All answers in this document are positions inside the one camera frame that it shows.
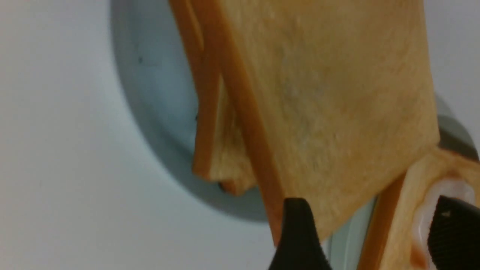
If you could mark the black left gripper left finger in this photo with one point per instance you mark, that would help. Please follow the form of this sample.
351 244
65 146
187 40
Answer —
299 247

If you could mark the light blue bread plate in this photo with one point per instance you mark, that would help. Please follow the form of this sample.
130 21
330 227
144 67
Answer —
159 88

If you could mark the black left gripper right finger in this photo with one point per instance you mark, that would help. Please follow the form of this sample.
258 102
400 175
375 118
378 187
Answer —
454 238

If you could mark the mint green center plate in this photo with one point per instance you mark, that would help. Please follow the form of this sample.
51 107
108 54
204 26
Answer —
346 244

